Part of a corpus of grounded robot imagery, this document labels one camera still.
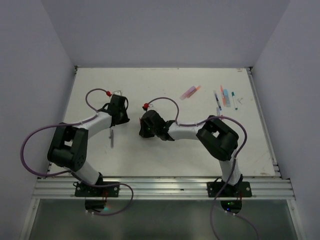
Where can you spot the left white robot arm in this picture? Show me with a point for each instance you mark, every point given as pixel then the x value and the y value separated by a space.
pixel 68 148

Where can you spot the grey marker pen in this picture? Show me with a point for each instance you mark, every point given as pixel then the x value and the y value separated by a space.
pixel 111 134

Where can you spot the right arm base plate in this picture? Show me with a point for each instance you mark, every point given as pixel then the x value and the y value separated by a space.
pixel 242 189

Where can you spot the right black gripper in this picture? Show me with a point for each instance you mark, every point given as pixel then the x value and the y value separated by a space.
pixel 143 131

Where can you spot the purple highlighter pen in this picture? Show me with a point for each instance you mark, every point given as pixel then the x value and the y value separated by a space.
pixel 112 141

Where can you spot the light blue highlighter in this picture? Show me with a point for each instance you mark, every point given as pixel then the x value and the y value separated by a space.
pixel 226 97

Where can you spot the aluminium rail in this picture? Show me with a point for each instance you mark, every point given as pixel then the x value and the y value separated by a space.
pixel 168 188

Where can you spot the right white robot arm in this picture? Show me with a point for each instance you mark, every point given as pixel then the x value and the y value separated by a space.
pixel 220 140

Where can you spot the pink highlighter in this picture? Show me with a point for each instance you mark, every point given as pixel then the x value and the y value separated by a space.
pixel 187 93

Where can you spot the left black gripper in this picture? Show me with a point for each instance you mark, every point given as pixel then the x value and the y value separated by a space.
pixel 125 119

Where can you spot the pink capped marker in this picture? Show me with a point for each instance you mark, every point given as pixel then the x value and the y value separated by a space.
pixel 218 111

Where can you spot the green capped marker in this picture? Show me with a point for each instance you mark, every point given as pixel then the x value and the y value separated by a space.
pixel 234 100

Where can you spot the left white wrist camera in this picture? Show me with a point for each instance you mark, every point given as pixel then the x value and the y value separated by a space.
pixel 117 92

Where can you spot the blue pen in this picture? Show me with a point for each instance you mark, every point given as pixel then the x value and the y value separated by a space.
pixel 217 100

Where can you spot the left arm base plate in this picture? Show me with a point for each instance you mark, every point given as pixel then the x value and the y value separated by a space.
pixel 85 191

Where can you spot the orange pen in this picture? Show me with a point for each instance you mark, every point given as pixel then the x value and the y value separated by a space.
pixel 222 95

